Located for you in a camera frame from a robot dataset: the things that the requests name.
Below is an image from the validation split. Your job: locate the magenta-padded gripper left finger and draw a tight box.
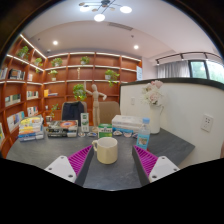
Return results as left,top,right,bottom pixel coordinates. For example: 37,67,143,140
43,144,95,187

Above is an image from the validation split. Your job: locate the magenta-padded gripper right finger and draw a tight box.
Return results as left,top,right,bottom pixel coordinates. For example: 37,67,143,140
132,144,181,187

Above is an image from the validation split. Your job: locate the clear blue-capped water bottle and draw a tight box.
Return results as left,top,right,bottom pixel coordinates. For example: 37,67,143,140
135,117,152,151

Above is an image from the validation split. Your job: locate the green and white carton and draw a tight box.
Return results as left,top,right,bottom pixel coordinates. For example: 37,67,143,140
80,112,90,133

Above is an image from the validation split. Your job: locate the stack of colourful books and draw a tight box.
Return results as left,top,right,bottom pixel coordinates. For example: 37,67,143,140
18,114,45,143

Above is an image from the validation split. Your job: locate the white vase with pink flowers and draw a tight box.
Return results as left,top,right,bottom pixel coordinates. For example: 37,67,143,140
140,79,166,135

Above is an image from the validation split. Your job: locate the small green box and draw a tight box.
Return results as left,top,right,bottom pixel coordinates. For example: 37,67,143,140
97,123,114,139

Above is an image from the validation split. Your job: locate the stack of white books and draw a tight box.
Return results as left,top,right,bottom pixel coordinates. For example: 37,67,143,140
111,114,144,134

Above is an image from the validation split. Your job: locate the wooden artist mannequin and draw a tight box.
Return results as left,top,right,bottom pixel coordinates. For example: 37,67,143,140
83,83,108,131

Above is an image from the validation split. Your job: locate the tan chair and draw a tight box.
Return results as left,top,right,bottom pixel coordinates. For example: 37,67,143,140
98,100,122,125

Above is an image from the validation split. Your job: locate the wooden lit shelf unit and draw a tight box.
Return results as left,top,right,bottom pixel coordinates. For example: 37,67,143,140
0,33,144,158

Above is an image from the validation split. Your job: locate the grey curtain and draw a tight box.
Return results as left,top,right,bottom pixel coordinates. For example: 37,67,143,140
156,59,191,79

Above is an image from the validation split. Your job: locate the window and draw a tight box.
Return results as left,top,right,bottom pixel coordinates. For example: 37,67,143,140
188,59,224,84

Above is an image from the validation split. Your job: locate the branched round-bulb ceiling lamp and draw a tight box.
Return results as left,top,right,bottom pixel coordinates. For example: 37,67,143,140
78,0,133,23

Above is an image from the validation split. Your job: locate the cream mug with beaded handle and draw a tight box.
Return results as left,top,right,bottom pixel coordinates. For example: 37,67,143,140
91,136,119,165

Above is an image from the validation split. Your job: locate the white wall socket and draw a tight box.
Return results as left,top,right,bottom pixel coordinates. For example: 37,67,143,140
200,113,215,133

